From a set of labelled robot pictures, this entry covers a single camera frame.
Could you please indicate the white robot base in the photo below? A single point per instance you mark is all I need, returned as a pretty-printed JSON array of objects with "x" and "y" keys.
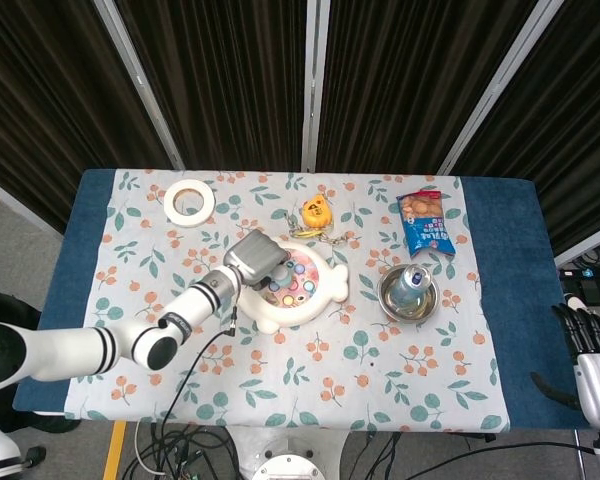
[{"x": 290, "y": 450}]

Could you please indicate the light blue drink can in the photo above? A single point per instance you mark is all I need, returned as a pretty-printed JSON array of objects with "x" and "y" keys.
[{"x": 410, "y": 290}]

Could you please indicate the black chair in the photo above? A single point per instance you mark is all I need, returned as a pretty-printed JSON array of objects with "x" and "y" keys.
[{"x": 5, "y": 305}]

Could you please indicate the white tape roll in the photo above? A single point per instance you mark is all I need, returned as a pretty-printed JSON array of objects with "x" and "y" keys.
[{"x": 172, "y": 212}]

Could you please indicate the white fish game toy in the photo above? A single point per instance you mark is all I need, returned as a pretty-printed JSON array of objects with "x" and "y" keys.
[{"x": 322, "y": 285}]

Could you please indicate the dark folding screen panel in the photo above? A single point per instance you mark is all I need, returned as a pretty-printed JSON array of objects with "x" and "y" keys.
[
  {"x": 410, "y": 80},
  {"x": 580, "y": 125},
  {"x": 45, "y": 100},
  {"x": 220, "y": 80}
]

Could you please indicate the blue snack bag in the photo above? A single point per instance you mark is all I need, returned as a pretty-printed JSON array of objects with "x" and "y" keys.
[{"x": 425, "y": 230}]

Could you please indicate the stainless steel bowl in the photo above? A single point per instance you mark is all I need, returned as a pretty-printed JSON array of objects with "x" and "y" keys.
[{"x": 428, "y": 306}]

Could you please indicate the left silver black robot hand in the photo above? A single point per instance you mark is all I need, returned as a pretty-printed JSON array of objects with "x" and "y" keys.
[{"x": 255, "y": 255}]

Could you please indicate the floral print tablecloth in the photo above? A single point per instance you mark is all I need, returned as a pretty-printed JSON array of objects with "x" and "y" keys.
[{"x": 330, "y": 375}]

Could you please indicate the dark blue table cover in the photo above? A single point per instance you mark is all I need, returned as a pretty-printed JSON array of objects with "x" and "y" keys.
[{"x": 510, "y": 250}]

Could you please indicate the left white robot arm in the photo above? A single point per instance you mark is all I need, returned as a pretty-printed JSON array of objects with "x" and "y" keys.
[{"x": 80, "y": 347}]

